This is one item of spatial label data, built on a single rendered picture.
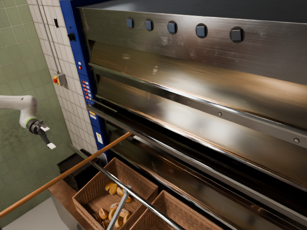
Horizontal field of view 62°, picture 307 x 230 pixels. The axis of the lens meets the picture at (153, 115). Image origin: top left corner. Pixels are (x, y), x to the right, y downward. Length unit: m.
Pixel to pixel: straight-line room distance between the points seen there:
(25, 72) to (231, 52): 2.09
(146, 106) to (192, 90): 0.45
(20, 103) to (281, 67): 1.55
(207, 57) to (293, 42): 0.37
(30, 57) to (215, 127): 1.97
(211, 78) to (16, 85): 2.00
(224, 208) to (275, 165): 0.54
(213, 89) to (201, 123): 0.24
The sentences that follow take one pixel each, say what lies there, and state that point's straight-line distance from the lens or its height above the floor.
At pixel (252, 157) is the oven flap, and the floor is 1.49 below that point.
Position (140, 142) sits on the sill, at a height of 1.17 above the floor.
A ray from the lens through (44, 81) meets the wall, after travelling 2.87.
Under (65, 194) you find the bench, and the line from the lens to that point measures 2.58.
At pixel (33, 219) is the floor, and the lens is 3.35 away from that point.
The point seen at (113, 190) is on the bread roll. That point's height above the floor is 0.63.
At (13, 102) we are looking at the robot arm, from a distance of 1.91.
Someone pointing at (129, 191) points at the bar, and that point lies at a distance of 1.59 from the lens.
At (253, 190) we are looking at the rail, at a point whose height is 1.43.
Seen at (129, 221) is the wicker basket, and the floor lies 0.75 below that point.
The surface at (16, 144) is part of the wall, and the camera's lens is 2.98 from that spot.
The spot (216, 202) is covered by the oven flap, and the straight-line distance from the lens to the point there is 1.71.
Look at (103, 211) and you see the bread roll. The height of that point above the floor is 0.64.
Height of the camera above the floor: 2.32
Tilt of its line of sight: 31 degrees down
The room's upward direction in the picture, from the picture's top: 6 degrees counter-clockwise
